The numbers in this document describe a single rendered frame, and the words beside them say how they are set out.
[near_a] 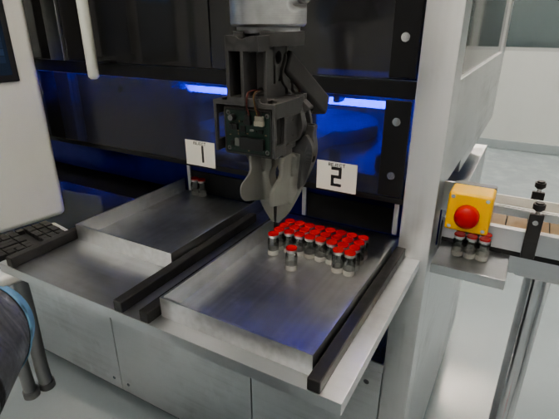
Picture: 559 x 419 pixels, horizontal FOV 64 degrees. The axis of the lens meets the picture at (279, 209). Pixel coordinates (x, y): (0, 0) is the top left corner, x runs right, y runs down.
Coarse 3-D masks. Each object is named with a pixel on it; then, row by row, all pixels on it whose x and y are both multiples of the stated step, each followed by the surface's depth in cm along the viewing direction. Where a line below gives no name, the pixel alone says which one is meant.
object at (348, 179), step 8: (320, 160) 89; (328, 160) 88; (320, 168) 89; (328, 168) 88; (344, 168) 87; (352, 168) 86; (320, 176) 90; (328, 176) 89; (344, 176) 87; (352, 176) 86; (320, 184) 90; (328, 184) 90; (344, 184) 88; (352, 184) 87; (344, 192) 88; (352, 192) 88
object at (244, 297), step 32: (224, 256) 81; (256, 256) 87; (384, 256) 80; (192, 288) 75; (224, 288) 76; (256, 288) 76; (288, 288) 76; (320, 288) 76; (352, 288) 76; (192, 320) 66; (224, 320) 63; (256, 320) 68; (288, 320) 68; (320, 320) 68; (256, 352) 61; (288, 352) 58; (320, 352) 59
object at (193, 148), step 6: (186, 144) 104; (192, 144) 104; (198, 144) 103; (204, 144) 102; (210, 144) 101; (186, 150) 105; (192, 150) 104; (198, 150) 103; (204, 150) 103; (210, 150) 102; (186, 156) 106; (192, 156) 105; (198, 156) 104; (204, 156) 103; (210, 156) 102; (192, 162) 106; (198, 162) 105; (210, 162) 103
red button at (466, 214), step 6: (456, 210) 76; (462, 210) 75; (468, 210) 75; (474, 210) 75; (456, 216) 76; (462, 216) 75; (468, 216) 75; (474, 216) 74; (456, 222) 76; (462, 222) 76; (468, 222) 75; (474, 222) 75; (462, 228) 76; (468, 228) 76
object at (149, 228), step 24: (168, 192) 115; (96, 216) 97; (120, 216) 102; (144, 216) 104; (168, 216) 104; (192, 216) 104; (216, 216) 104; (240, 216) 100; (96, 240) 91; (120, 240) 87; (144, 240) 93; (168, 240) 93; (192, 240) 86
